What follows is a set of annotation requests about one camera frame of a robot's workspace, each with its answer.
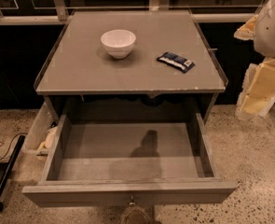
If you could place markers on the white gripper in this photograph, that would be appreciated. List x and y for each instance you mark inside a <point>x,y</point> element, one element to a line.
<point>271,32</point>

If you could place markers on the grey top drawer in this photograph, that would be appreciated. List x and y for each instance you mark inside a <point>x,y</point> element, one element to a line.
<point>104,164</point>

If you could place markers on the metal drawer knob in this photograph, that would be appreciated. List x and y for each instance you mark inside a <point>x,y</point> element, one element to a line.
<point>132,203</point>

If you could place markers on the blue snack packet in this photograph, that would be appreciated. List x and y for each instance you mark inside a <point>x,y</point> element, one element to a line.
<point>178,62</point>

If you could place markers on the white ceramic bowl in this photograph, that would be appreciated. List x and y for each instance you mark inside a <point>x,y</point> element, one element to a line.
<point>118,43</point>

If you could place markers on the grey cabinet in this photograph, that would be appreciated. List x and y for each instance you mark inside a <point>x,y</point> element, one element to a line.
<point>79,65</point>

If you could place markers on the clear side bin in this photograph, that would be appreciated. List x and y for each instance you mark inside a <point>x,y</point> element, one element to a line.
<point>35,140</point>

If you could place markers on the black bar on floor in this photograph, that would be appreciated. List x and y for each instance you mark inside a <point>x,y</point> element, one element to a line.
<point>8,166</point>

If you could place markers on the metal railing frame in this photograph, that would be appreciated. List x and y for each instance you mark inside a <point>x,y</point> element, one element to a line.
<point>112,3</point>

